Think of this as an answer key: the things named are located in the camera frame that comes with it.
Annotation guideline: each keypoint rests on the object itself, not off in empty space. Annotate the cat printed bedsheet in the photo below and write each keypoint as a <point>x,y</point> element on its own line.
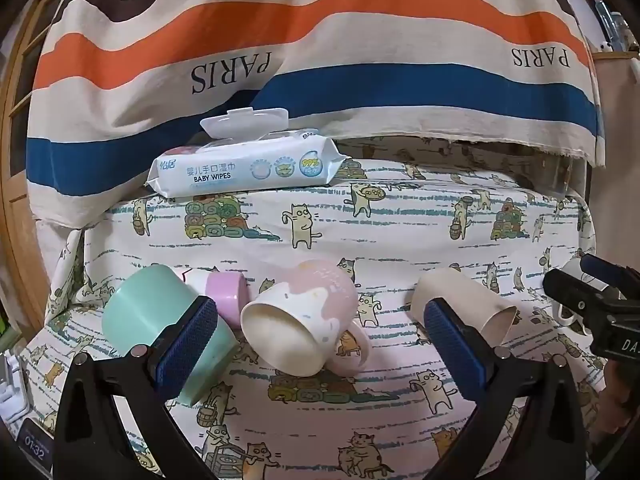
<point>400,240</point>

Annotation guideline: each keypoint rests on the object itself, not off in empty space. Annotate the white cup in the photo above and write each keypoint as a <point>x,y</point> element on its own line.
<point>570,317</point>

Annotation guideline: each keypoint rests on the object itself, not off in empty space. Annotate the white plastic object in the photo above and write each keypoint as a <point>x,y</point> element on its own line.
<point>12,390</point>

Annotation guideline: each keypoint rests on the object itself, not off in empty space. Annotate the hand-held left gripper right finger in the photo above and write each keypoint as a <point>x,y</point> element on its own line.
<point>454,345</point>

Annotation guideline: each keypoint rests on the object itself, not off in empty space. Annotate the black phone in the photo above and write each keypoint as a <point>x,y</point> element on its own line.
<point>34,447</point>

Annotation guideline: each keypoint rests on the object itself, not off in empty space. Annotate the pink speckled mug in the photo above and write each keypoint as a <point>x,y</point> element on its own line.
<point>312,287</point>

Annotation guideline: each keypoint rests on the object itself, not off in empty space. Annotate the small pink cup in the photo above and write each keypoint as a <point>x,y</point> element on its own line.
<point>225,294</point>

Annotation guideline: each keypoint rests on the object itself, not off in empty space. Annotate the striped canvas cloth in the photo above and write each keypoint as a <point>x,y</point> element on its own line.
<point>350,35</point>

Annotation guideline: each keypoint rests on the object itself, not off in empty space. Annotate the baby wipes pack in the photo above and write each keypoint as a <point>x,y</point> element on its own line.
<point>240,170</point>

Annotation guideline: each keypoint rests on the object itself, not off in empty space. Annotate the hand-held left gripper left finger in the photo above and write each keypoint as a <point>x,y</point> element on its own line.
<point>186,340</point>

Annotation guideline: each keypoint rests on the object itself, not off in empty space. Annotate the beige cup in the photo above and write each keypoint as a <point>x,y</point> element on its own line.
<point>465,285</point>

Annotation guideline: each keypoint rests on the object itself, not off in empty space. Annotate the mint green cup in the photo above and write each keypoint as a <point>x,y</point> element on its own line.
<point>135,305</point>

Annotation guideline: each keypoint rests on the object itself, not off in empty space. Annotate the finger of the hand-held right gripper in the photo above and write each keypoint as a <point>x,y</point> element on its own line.
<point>580,292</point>
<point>607,269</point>

